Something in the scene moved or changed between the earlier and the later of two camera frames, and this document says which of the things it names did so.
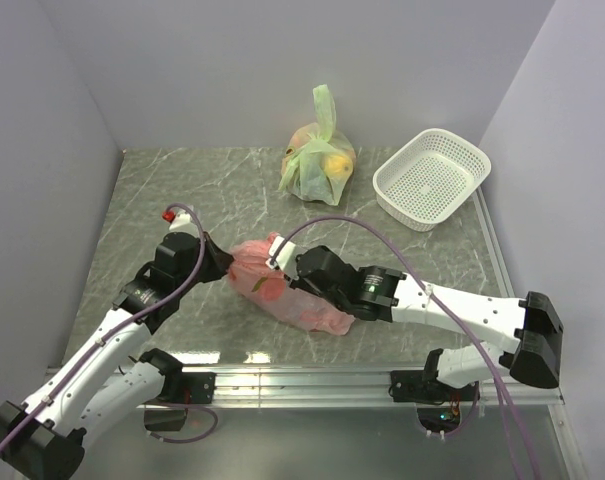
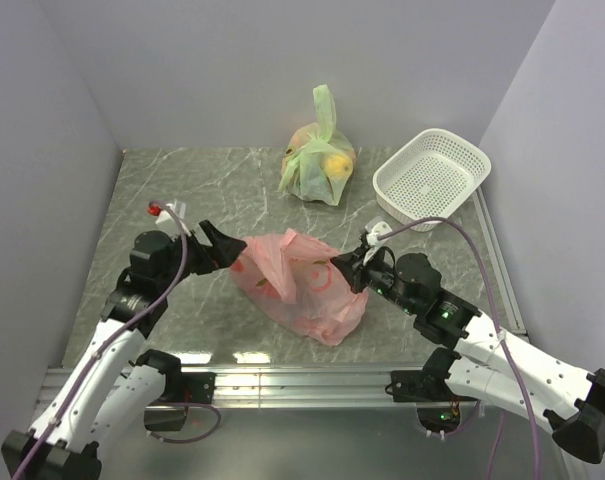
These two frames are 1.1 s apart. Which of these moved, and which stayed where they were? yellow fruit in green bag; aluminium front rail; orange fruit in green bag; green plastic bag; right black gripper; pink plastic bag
Moved: pink plastic bag; right black gripper
Stayed: orange fruit in green bag; green plastic bag; aluminium front rail; yellow fruit in green bag
